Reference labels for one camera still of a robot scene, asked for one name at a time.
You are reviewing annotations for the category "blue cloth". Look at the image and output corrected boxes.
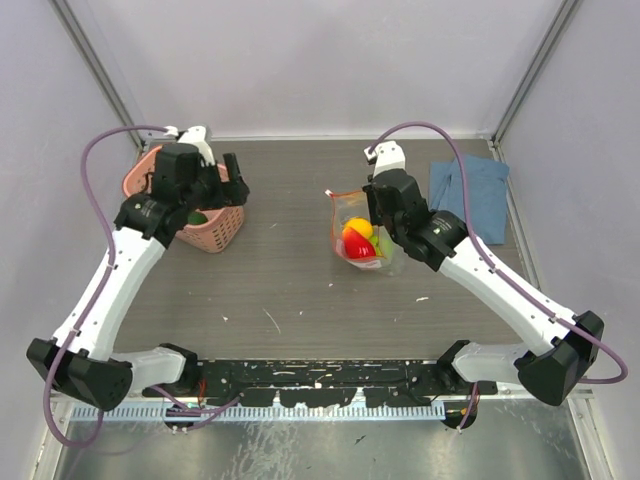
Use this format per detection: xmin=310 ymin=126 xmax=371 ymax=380
xmin=428 ymin=155 xmax=509 ymax=245

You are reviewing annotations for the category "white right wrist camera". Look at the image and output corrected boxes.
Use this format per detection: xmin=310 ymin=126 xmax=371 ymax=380
xmin=364 ymin=141 xmax=406 ymax=177

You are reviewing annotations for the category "clear zip top bag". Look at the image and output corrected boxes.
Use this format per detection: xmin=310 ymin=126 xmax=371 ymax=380
xmin=325 ymin=190 xmax=404 ymax=276

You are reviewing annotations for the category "pink plastic basket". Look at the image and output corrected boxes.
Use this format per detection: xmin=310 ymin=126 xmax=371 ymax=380
xmin=122 ymin=146 xmax=245 ymax=254

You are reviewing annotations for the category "aluminium frame rail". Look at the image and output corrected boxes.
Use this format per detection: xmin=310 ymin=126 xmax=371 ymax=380
xmin=48 ymin=358 xmax=594 ymax=404

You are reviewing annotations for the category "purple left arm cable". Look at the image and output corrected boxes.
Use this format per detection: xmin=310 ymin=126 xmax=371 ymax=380
xmin=42 ymin=124 xmax=241 ymax=448

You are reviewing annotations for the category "dark green toy fruit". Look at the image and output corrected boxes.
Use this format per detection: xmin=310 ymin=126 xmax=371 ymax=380
xmin=188 ymin=211 xmax=208 ymax=225

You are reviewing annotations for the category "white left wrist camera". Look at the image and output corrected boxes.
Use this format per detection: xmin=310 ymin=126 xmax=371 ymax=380
xmin=163 ymin=125 xmax=217 ymax=166

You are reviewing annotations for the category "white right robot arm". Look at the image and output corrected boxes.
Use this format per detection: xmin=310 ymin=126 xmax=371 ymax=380
xmin=363 ymin=168 xmax=604 ymax=406

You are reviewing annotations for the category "slotted cable duct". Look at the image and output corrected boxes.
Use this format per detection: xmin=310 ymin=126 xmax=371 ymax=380
xmin=69 ymin=402 xmax=446 ymax=422

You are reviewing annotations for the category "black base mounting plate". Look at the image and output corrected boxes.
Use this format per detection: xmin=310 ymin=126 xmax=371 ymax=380
xmin=162 ymin=360 xmax=472 ymax=408

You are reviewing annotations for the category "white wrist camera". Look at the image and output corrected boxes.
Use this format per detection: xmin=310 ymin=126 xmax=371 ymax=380
xmin=364 ymin=141 xmax=406 ymax=177
xmin=163 ymin=125 xmax=217 ymax=166

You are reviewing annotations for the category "yellow toy lemon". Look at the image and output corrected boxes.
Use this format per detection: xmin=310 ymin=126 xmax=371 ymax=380
xmin=345 ymin=217 xmax=374 ymax=239

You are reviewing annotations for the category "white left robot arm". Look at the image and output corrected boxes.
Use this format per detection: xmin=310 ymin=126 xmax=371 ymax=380
xmin=26 ymin=143 xmax=249 ymax=411

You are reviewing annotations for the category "red toy pepper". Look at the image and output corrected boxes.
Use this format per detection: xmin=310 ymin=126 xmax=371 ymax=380
xmin=342 ymin=228 xmax=376 ymax=259

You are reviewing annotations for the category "green toy apple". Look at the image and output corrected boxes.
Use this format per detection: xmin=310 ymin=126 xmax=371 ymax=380
xmin=371 ymin=235 xmax=396 ymax=259

